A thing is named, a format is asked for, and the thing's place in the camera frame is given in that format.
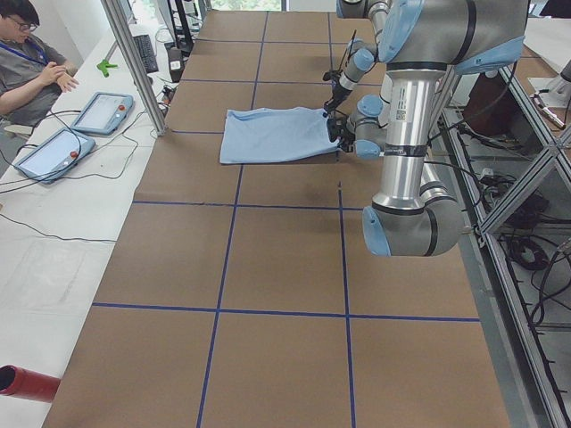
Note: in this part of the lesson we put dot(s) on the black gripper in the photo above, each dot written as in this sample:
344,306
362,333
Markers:
341,130
335,94

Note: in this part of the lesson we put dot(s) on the light blue t-shirt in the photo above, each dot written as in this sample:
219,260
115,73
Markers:
272,136

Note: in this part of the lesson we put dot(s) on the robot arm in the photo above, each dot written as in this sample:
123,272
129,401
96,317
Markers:
413,213
361,40

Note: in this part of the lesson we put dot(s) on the black keyboard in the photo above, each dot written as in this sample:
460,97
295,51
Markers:
144,46

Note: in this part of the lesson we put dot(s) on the far blue teach pendant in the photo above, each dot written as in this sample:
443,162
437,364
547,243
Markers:
103,114

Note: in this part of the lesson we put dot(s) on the blue teach pendant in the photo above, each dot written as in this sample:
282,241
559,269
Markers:
58,154
103,114

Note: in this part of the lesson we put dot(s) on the green plastic clamp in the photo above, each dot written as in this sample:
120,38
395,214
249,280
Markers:
105,66

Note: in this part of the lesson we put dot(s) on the near blue teach pendant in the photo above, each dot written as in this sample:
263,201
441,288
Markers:
58,154

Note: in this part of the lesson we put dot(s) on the seated person in grey shirt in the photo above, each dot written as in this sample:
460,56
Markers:
33,74

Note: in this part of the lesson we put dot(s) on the red cylinder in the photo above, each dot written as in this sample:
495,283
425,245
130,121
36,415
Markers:
18,382

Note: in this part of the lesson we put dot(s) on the aluminium frame with cables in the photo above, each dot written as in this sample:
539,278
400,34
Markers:
513,172

